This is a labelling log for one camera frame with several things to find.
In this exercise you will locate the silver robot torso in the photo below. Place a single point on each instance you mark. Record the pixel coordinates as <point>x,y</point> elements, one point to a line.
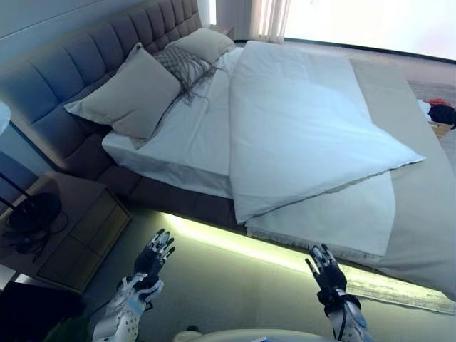
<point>221,336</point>

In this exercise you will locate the dark clothing pile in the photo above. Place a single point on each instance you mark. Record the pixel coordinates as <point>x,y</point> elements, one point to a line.
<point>441,112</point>

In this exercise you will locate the large beige pillow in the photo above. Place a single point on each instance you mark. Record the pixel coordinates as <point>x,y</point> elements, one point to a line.
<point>132,92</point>

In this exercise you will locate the pale window curtain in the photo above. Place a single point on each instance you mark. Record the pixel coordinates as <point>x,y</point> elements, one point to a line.
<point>270,18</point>

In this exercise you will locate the brown upholstered bed frame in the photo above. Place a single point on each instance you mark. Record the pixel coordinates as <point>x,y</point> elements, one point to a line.
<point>160,192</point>

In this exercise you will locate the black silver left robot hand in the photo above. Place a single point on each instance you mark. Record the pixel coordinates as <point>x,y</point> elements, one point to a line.
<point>147,263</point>

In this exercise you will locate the wooden nightstand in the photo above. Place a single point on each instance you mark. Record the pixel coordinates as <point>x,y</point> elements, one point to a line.
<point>85,228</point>

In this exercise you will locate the white fitted bed sheet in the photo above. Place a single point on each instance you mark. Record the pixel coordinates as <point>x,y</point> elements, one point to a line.
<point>192,135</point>

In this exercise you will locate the white duvet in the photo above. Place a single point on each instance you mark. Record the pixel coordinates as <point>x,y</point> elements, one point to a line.
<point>303,124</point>

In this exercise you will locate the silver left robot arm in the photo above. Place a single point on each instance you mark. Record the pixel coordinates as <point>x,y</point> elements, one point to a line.
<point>121,313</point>

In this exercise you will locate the tufted upholstered headboard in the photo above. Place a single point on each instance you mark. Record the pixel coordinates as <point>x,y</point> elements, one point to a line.
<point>71,67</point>

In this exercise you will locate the small beige pillow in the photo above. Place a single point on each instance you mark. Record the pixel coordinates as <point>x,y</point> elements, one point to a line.
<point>206,42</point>

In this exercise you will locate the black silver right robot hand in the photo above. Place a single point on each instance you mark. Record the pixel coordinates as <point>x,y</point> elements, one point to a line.
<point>331,278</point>

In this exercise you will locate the fringed macrame cushion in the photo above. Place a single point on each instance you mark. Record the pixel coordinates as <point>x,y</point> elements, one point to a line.
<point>181,64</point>

